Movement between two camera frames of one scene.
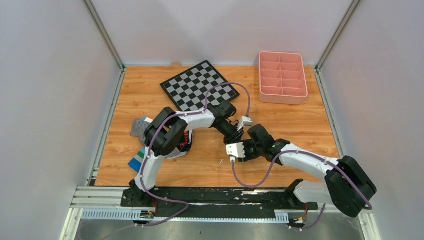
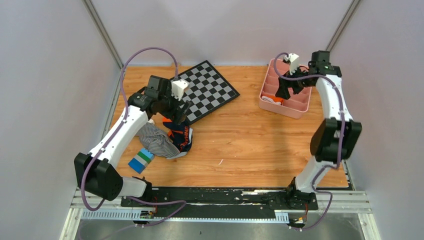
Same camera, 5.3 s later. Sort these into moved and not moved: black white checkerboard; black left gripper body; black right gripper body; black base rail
Moved: black right gripper body; black left gripper body
Not moved: black base rail; black white checkerboard
